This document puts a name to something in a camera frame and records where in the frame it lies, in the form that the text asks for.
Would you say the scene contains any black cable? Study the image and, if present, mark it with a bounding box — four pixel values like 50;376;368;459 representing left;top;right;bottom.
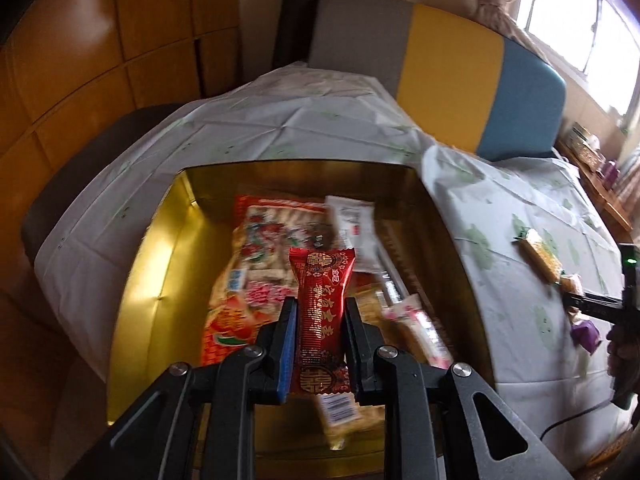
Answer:
537;397;621;441

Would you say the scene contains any purple snack packet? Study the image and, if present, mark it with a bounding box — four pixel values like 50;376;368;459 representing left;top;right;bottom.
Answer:
570;317;601;353

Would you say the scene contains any cloud-printed tablecloth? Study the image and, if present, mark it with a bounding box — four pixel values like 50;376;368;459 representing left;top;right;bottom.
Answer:
35;62;631;471

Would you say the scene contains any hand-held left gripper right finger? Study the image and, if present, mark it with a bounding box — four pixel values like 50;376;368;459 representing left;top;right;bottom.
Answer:
342;297;573;480

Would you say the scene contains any white packet with red mark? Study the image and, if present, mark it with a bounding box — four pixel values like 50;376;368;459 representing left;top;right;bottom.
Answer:
325;195;383;273

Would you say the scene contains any window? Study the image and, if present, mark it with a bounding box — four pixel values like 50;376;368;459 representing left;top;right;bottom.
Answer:
515;0;640;121

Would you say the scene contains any yellow cracker packet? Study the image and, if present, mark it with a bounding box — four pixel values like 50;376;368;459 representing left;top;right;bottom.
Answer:
314;392;388;453

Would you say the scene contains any black upright cushion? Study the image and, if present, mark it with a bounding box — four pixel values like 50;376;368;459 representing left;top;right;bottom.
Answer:
272;0;328;68

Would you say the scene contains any wooden shelf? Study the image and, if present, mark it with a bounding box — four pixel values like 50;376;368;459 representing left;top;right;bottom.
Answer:
555;125;640;231

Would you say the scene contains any person's right hand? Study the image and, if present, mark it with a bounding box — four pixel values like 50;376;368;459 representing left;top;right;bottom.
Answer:
606;327;633;376

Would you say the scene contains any beige curtain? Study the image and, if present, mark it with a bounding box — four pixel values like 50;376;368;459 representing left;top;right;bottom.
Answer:
472;0;541;46

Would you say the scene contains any large red printed snack bag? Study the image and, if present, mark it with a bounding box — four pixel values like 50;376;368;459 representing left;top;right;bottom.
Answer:
200;194;341;367

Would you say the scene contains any grey yellow blue sofa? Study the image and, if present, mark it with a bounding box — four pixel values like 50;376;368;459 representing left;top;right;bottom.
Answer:
307;0;568;161

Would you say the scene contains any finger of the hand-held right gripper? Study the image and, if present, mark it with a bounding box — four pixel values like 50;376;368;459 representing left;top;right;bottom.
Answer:
562;290;621;321

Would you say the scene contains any rose-printed white candy packet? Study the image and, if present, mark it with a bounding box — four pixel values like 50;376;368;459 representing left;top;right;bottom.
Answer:
382;294;453;371

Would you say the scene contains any red packet with gold emblem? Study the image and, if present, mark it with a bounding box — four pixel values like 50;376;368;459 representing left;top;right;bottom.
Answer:
289;246;357;397

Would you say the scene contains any gold box with maroon rim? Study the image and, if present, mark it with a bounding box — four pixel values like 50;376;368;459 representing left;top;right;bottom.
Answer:
102;160;496;480

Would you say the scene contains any small clear crisp packet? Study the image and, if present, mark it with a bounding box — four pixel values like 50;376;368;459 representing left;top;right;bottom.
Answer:
560;272;586;298

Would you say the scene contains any clear bag of rice crisps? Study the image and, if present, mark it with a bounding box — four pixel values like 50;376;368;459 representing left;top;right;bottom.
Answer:
355;282;401;326

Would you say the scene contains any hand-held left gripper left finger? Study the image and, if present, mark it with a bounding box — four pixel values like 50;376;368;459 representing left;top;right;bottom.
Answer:
65;297;300;480

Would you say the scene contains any yellow snack bar on table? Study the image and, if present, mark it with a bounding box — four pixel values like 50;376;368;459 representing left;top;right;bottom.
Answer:
512;226;563;283

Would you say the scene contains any woven rattan seat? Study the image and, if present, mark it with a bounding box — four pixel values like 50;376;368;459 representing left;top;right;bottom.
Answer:
575;435;640;480

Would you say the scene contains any dark brown chair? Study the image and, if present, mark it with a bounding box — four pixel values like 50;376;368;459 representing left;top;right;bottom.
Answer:
20;102;201;266

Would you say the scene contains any wooden cabinet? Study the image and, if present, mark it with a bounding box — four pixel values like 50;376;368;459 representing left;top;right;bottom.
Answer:
0;0;241;241

